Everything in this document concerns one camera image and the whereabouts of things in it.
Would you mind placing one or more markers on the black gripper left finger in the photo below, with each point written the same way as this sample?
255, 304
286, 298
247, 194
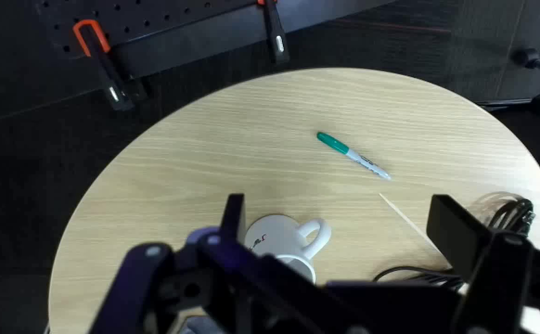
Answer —
234, 215

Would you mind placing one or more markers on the white zip tie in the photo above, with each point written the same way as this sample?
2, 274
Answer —
405, 219

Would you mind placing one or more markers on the green capped marker pen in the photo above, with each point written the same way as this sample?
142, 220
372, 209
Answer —
344, 148

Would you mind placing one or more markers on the black perforated mounting board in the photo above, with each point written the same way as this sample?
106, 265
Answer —
158, 24

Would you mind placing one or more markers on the white ceramic mug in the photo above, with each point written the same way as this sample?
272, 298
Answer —
281, 232

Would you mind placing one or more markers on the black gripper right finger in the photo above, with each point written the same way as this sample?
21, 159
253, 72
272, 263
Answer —
457, 233

